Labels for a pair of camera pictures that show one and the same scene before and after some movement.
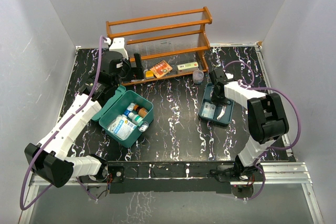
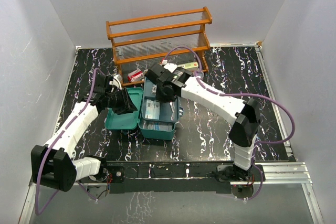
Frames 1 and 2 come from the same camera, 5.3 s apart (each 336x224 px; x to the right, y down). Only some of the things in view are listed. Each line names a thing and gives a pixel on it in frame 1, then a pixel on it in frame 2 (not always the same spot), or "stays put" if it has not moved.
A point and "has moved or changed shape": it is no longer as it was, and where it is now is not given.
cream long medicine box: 187,68 stays put
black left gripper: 138,71 -> 127,106
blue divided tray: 209,110 has moved or changed shape
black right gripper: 217,102 -> 162,99
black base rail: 173,177 stays put
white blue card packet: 209,110 -> 152,109
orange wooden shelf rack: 169,45 stays put
